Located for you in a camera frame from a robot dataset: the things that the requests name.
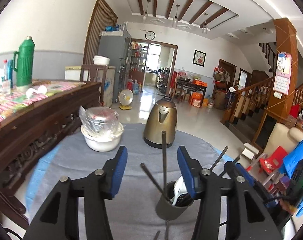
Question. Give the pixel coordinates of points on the plastic wrapped metal bowl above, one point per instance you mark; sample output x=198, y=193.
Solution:
x=99, y=120

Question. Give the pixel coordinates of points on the grey tablecloth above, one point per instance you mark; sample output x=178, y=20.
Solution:
x=66, y=165

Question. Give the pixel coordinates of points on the dark wooden side table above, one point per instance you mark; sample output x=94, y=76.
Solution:
x=191, y=86

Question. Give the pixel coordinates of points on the white chest freezer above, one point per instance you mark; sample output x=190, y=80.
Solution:
x=109, y=85

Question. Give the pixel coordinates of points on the clear glass cup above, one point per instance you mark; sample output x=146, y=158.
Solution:
x=6, y=87

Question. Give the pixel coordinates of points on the beige sofa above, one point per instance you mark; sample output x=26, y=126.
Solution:
x=281, y=135

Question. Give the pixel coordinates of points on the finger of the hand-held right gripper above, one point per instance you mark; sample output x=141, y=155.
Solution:
x=245, y=173

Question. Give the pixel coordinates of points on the white step stool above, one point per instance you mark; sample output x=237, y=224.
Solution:
x=250, y=151

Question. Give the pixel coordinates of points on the wooden stair railing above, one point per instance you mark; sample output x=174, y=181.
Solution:
x=251, y=90

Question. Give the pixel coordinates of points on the dark wooden door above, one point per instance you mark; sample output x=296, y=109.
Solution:
x=227, y=70
x=244, y=76

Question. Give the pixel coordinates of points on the grey refrigerator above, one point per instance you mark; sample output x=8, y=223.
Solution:
x=114, y=52

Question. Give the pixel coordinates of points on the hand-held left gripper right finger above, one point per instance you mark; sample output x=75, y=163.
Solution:
x=186, y=172

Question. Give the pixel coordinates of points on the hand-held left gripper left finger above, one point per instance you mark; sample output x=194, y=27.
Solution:
x=119, y=172

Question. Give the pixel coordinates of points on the blue bottle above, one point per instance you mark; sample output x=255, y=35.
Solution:
x=10, y=70

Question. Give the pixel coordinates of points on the pendant lamp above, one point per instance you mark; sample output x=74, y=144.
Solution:
x=175, y=22
x=144, y=17
x=204, y=28

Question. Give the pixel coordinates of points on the dark wooden chopstick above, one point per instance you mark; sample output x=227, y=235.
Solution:
x=151, y=177
x=164, y=160
x=157, y=235
x=237, y=159
x=220, y=158

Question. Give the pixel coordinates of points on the round electric heater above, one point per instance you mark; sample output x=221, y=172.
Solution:
x=125, y=98

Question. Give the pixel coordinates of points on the crumpled white cloth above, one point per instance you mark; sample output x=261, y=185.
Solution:
x=36, y=91

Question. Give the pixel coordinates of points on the orange cardboard box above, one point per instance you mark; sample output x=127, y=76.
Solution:
x=196, y=100

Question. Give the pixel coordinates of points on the round wall clock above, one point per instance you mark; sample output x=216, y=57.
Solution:
x=150, y=35

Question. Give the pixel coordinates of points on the framed wall picture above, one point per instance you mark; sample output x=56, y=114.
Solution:
x=199, y=58

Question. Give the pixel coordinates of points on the white rice cooker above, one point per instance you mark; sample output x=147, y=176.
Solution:
x=101, y=60

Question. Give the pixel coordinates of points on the red hanging cloth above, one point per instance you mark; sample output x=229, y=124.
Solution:
x=173, y=80

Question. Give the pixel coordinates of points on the red capped clear bottle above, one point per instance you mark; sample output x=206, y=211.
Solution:
x=4, y=71

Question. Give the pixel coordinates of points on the clear water jug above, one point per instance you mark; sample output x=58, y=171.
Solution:
x=210, y=102

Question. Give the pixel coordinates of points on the blue raincoat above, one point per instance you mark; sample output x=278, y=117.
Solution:
x=295, y=152

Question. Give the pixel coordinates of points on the green thermos flask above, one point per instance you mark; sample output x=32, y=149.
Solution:
x=25, y=62

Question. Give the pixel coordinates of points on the orange wooden pillar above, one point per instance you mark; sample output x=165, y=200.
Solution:
x=284, y=35

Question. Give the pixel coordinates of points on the flat orange box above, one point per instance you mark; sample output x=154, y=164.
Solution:
x=199, y=83

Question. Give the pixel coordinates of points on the dark wooden chair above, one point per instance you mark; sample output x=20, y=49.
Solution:
x=84, y=72

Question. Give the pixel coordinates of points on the bronze electric kettle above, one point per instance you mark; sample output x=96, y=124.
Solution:
x=161, y=122

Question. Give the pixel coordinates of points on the red plastic child chair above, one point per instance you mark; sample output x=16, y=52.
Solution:
x=274, y=160

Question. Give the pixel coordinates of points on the white plastic basin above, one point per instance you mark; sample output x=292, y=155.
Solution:
x=101, y=142

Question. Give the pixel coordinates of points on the patterned table runner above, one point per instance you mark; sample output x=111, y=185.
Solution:
x=59, y=87

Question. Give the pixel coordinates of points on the blue water jug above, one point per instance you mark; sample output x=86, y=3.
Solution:
x=136, y=87

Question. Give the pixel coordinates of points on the carved wooden sideboard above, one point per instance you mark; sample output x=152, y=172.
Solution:
x=41, y=130

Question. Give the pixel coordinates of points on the dark metal utensil holder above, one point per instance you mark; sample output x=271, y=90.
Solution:
x=166, y=210

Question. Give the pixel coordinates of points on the pink wall calendar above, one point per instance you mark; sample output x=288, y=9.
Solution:
x=282, y=77

